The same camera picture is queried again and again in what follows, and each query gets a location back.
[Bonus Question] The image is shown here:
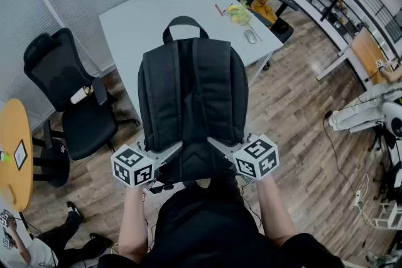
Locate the black framed card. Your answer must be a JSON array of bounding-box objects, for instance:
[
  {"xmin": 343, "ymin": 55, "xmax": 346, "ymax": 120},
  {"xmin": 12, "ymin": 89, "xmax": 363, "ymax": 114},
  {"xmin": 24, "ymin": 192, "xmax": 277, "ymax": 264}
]
[{"xmin": 13, "ymin": 139, "xmax": 29, "ymax": 171}]

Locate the black backpack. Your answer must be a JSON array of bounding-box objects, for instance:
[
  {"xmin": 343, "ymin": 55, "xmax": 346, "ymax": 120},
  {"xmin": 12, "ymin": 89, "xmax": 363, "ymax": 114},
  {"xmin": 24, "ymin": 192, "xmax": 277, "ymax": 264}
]
[{"xmin": 137, "ymin": 15, "xmax": 250, "ymax": 183}]

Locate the white small rack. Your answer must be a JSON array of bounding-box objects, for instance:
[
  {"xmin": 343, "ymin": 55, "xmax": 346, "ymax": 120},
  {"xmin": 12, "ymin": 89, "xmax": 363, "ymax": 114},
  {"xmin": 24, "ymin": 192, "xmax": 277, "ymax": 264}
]
[{"xmin": 372, "ymin": 201, "xmax": 399, "ymax": 230}]

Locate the white bottle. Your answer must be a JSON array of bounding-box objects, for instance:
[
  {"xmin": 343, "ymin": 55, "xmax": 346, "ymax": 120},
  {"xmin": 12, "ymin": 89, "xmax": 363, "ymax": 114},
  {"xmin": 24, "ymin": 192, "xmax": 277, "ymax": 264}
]
[{"xmin": 70, "ymin": 86, "xmax": 92, "ymax": 105}]

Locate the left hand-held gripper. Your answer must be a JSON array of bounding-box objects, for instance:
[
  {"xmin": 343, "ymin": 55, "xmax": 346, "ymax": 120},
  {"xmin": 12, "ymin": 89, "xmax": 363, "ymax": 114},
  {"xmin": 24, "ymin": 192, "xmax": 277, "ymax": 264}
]
[{"xmin": 111, "ymin": 141, "xmax": 184, "ymax": 189}]

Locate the round yellow table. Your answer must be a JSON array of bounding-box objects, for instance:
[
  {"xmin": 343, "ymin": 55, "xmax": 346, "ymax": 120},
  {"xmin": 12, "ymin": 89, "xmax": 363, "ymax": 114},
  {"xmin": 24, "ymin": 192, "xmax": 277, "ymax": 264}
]
[{"xmin": 0, "ymin": 99, "xmax": 34, "ymax": 213}]

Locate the wooden desk with white legs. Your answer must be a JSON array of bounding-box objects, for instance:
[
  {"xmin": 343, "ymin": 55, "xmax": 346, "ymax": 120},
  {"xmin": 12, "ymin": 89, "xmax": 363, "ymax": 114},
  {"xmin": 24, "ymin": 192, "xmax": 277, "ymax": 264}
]
[{"xmin": 315, "ymin": 27, "xmax": 397, "ymax": 86}]

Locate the black mesh office chair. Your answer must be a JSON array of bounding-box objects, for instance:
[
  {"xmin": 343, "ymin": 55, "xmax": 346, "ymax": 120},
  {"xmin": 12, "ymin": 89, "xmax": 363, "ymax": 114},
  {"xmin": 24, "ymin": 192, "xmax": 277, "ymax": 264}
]
[{"xmin": 23, "ymin": 27, "xmax": 141, "ymax": 188}]

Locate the white round device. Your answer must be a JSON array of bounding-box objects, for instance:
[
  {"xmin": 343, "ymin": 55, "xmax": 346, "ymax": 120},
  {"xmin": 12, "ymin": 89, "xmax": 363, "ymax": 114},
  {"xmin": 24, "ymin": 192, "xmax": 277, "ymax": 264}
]
[{"xmin": 381, "ymin": 101, "xmax": 402, "ymax": 138}]

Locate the person's right forearm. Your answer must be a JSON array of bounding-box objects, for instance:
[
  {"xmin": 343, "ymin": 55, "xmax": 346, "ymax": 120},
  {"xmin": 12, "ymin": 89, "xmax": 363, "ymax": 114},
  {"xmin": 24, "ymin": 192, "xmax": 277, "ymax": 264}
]
[{"xmin": 253, "ymin": 178, "xmax": 298, "ymax": 249}]

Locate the orange cloth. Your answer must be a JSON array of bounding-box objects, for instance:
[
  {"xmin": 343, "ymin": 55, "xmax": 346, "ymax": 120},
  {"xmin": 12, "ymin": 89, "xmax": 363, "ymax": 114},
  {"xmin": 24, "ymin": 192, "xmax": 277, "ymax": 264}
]
[{"xmin": 250, "ymin": 0, "xmax": 279, "ymax": 26}]

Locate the white power strip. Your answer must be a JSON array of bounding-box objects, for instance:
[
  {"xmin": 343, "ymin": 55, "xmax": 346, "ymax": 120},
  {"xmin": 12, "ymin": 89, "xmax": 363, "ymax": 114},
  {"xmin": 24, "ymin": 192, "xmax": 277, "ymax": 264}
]
[{"xmin": 354, "ymin": 173, "xmax": 370, "ymax": 208}]

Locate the white shelf unit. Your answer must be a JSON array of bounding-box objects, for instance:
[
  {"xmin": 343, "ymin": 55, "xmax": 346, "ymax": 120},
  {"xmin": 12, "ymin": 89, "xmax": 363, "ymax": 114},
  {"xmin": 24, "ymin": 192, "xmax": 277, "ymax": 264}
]
[{"xmin": 294, "ymin": 0, "xmax": 369, "ymax": 39}]

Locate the black floor cable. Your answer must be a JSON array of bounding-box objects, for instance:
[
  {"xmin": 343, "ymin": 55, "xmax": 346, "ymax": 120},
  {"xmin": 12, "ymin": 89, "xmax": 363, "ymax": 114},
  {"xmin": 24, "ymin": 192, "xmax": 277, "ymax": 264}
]
[{"xmin": 322, "ymin": 109, "xmax": 359, "ymax": 194}]

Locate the white computer mouse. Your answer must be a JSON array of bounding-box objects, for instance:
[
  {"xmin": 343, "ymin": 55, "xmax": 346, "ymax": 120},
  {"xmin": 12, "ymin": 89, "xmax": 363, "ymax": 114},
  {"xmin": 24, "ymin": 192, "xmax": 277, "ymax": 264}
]
[{"xmin": 244, "ymin": 29, "xmax": 258, "ymax": 45}]

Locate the person's left forearm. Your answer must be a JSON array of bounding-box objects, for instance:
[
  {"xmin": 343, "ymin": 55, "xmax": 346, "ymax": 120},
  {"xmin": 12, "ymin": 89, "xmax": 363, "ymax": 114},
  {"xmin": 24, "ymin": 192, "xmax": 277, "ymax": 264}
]
[{"xmin": 117, "ymin": 185, "xmax": 149, "ymax": 264}]

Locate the white table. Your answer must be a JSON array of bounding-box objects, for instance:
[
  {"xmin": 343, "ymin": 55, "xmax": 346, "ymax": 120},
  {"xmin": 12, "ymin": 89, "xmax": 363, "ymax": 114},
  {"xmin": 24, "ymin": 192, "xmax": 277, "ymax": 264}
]
[{"xmin": 99, "ymin": 0, "xmax": 285, "ymax": 125}]

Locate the black tripod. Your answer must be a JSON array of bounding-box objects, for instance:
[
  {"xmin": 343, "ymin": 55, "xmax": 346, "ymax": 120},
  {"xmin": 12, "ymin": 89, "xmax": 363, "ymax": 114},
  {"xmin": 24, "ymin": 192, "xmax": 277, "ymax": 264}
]
[{"xmin": 367, "ymin": 125, "xmax": 402, "ymax": 202}]

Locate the person's black shirt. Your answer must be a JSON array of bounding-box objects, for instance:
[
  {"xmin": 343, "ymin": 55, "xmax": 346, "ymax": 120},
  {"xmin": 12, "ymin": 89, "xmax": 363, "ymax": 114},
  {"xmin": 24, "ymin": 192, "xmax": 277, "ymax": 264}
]
[{"xmin": 96, "ymin": 178, "xmax": 346, "ymax": 268}]

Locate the yellow flower bouquet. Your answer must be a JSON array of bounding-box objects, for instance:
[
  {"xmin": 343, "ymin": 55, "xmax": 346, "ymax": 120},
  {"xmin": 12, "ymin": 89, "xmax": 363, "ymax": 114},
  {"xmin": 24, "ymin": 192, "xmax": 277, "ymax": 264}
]
[{"xmin": 225, "ymin": 0, "xmax": 263, "ymax": 42}]

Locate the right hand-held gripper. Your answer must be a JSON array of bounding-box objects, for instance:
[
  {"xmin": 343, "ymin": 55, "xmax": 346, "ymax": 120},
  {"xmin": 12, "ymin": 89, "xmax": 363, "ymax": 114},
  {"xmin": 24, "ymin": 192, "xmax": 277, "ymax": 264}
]
[{"xmin": 207, "ymin": 134, "xmax": 280, "ymax": 181}]

